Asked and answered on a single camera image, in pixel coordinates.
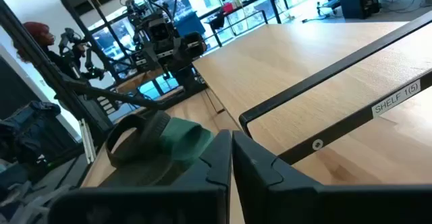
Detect blue bin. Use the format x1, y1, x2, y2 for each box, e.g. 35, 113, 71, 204
174, 10, 207, 38

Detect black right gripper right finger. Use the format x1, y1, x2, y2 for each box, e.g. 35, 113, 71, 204
232, 130, 432, 224

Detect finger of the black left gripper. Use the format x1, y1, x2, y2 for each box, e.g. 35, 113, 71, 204
188, 31, 208, 65
172, 36, 192, 72

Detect green rubber slide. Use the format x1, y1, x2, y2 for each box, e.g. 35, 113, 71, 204
160, 117, 216, 171

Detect white shelf label sticker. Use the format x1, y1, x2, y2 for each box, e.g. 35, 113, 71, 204
371, 79, 422, 119

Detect white flat strips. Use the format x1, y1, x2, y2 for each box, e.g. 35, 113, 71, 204
78, 117, 97, 165

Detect black background table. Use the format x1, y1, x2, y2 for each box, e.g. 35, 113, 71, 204
204, 0, 283, 48

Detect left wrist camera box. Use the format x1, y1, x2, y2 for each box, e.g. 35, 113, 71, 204
145, 16, 176, 48

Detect person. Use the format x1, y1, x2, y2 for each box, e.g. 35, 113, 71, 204
12, 21, 82, 80

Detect black computer tower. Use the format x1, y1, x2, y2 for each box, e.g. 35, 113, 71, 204
337, 0, 383, 20

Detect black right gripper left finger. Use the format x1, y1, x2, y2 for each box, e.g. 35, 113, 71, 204
48, 129, 232, 224

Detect wooden shelf with black frame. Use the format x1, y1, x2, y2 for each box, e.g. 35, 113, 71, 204
192, 10, 432, 166

